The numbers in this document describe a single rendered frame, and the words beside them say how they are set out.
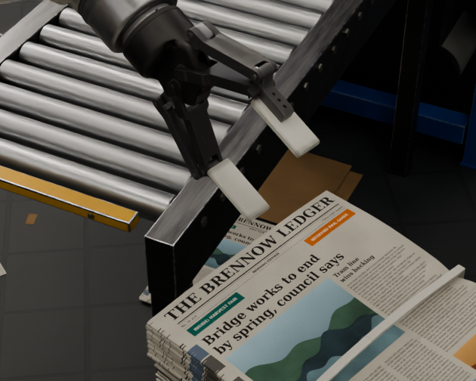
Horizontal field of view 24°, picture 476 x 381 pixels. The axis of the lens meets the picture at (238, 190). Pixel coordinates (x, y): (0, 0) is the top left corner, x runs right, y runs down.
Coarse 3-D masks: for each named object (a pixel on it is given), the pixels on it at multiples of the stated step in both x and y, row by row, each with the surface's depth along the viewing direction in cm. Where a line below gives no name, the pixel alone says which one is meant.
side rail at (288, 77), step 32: (352, 0) 210; (384, 0) 224; (320, 32) 202; (352, 32) 210; (288, 64) 194; (320, 64) 197; (288, 96) 187; (320, 96) 203; (256, 128) 180; (256, 160) 181; (192, 192) 168; (160, 224) 162; (192, 224) 163; (224, 224) 176; (160, 256) 162; (192, 256) 167; (160, 288) 166
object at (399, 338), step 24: (432, 264) 119; (408, 288) 117; (456, 288) 117; (384, 312) 114; (408, 312) 114; (432, 312) 114; (360, 336) 111; (384, 336) 111; (408, 336) 111; (312, 360) 109; (336, 360) 109; (360, 360) 109; (384, 360) 109
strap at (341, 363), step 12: (444, 276) 117; (456, 276) 118; (432, 288) 115; (420, 300) 113; (396, 312) 112; (384, 324) 110; (372, 336) 109; (360, 348) 108; (348, 360) 107; (336, 372) 106
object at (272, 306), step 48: (288, 240) 121; (336, 240) 121; (384, 240) 121; (192, 288) 116; (240, 288) 116; (288, 288) 116; (336, 288) 116; (384, 288) 116; (192, 336) 111; (240, 336) 111; (288, 336) 111; (336, 336) 111
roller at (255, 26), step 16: (192, 0) 210; (192, 16) 209; (208, 16) 208; (224, 16) 207; (240, 16) 206; (256, 16) 206; (240, 32) 206; (256, 32) 205; (272, 32) 203; (288, 32) 203; (304, 32) 202
